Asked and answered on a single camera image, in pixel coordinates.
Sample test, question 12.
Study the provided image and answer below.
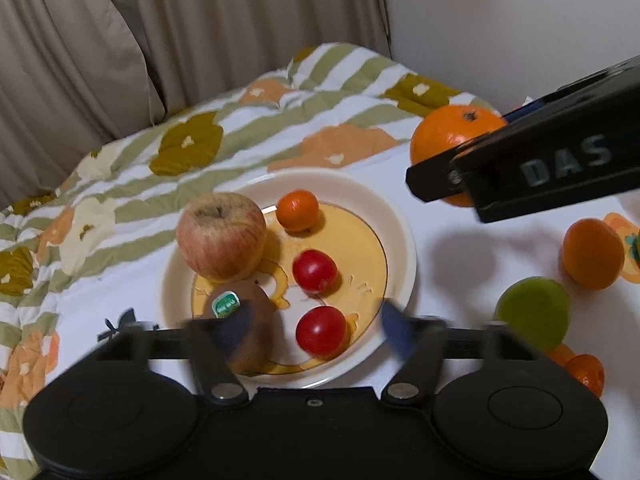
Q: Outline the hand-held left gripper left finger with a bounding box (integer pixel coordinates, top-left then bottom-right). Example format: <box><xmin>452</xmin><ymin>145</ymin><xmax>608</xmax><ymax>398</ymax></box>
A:
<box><xmin>97</xmin><ymin>306</ymin><xmax>257</xmax><ymax>407</ymax></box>

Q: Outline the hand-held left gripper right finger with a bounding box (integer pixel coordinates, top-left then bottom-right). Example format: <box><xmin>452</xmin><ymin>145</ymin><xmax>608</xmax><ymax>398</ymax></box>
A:
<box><xmin>381</xmin><ymin>301</ymin><xmax>540</xmax><ymax>407</ymax></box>

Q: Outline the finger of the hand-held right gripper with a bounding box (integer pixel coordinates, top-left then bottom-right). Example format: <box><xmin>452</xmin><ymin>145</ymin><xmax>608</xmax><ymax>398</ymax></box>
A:
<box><xmin>406</xmin><ymin>129</ymin><xmax>502</xmax><ymax>205</ymax></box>
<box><xmin>501</xmin><ymin>57</ymin><xmax>640</xmax><ymax>127</ymax></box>

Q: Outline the brown kiwi with green sticker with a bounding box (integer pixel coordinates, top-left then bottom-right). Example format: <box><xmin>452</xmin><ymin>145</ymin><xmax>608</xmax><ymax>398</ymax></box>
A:
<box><xmin>200</xmin><ymin>282</ymin><xmax>276</xmax><ymax>376</ymax></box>

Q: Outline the large orange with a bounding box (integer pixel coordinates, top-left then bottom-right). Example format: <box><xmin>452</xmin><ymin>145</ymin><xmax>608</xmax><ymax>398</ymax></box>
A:
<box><xmin>562</xmin><ymin>217</ymin><xmax>626</xmax><ymax>291</ymax></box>
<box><xmin>410</xmin><ymin>104</ymin><xmax>509</xmax><ymax>209</ymax></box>

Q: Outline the red cherry tomato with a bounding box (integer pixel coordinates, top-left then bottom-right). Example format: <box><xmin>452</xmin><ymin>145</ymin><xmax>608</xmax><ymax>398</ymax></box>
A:
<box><xmin>295</xmin><ymin>306</ymin><xmax>349</xmax><ymax>359</ymax></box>
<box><xmin>292</xmin><ymin>249</ymin><xmax>337</xmax><ymax>294</ymax></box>

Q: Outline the cream plate with duck print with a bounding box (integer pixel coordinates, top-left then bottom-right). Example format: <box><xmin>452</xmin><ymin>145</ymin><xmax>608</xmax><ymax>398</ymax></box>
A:
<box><xmin>159</xmin><ymin>169</ymin><xmax>418</xmax><ymax>389</ymax></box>

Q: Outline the red apple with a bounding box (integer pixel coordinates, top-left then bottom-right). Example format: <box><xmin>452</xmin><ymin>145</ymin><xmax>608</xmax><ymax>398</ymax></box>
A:
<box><xmin>176</xmin><ymin>192</ymin><xmax>268</xmax><ymax>282</ymax></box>

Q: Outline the small mandarin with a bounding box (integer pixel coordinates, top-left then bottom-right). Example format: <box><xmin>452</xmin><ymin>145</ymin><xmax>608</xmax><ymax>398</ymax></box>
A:
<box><xmin>567</xmin><ymin>354</ymin><xmax>605</xmax><ymax>397</ymax></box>
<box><xmin>276</xmin><ymin>189</ymin><xmax>320</xmax><ymax>233</ymax></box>

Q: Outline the white fruit-print tablecloth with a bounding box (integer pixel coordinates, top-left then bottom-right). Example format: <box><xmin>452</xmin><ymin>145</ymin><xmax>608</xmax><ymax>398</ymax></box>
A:
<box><xmin>50</xmin><ymin>142</ymin><xmax>640</xmax><ymax>413</ymax></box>

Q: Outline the green round fruit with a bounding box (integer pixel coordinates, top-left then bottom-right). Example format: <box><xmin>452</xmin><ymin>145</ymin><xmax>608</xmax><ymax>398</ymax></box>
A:
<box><xmin>494</xmin><ymin>276</ymin><xmax>571</xmax><ymax>352</ymax></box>

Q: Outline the floral striped blanket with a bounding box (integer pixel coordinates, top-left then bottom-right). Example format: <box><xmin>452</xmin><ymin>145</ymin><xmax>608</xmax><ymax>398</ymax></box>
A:
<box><xmin>0</xmin><ymin>42</ymin><xmax>501</xmax><ymax>467</ymax></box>

